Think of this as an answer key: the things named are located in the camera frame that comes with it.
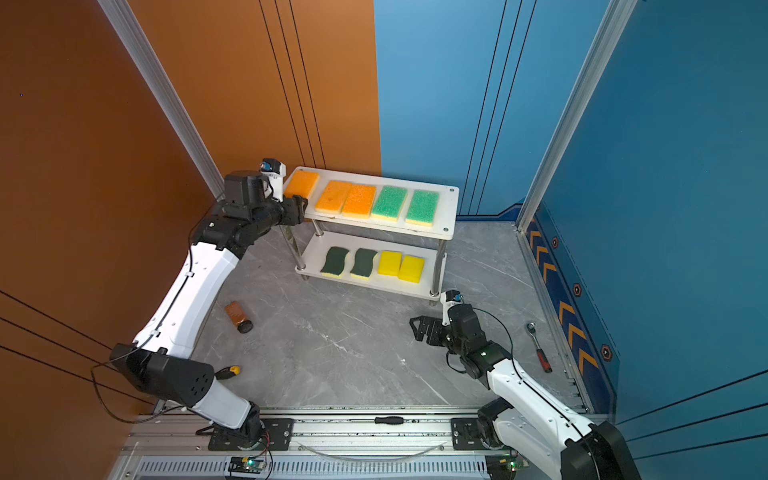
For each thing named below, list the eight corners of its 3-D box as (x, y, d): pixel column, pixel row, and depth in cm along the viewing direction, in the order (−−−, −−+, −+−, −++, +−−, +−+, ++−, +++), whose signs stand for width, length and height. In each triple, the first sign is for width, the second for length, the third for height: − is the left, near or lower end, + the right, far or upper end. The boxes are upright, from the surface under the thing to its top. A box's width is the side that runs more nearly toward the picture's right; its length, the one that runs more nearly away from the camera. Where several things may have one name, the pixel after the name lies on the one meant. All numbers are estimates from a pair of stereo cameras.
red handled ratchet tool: (543, 373, 85) (546, 371, 84) (526, 325, 95) (528, 322, 93) (550, 373, 85) (553, 371, 84) (532, 325, 95) (534, 322, 93)
